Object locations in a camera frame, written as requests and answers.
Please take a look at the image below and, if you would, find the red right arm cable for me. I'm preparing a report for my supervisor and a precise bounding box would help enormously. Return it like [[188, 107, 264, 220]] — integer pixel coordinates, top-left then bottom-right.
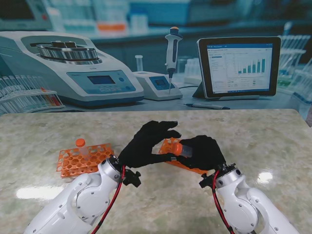
[[212, 170, 236, 234]]

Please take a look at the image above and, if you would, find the printed laboratory backdrop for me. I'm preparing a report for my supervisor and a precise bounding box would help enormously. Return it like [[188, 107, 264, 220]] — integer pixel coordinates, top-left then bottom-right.
[[0, 0, 312, 120]]

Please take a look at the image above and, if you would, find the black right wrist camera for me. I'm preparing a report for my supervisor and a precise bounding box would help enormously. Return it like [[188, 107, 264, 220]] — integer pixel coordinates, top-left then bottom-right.
[[198, 173, 216, 189]]

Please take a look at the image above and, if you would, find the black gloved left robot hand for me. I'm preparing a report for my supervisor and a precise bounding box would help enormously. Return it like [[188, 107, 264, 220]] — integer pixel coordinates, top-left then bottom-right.
[[117, 120, 183, 169]]

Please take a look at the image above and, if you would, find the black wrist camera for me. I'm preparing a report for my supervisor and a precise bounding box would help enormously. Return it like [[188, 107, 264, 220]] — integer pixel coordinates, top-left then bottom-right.
[[198, 173, 216, 189], [123, 168, 142, 188]]

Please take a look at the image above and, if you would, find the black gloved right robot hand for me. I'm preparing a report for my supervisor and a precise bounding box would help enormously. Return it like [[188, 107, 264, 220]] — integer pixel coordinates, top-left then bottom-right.
[[176, 135, 227, 171]]

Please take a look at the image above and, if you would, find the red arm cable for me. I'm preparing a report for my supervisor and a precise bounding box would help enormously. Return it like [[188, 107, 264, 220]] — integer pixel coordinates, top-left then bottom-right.
[[212, 170, 236, 234], [91, 165, 127, 234]]

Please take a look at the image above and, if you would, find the empty orange test tube rack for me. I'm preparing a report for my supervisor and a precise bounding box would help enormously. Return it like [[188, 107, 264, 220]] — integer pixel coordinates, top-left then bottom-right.
[[56, 143, 115, 178]]

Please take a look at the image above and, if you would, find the red left arm cable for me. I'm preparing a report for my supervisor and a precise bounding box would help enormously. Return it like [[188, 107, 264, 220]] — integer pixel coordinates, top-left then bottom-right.
[[91, 165, 127, 234]]

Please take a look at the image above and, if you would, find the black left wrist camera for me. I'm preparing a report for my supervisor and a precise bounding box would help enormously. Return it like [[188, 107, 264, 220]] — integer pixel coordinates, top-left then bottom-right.
[[123, 168, 142, 188]]

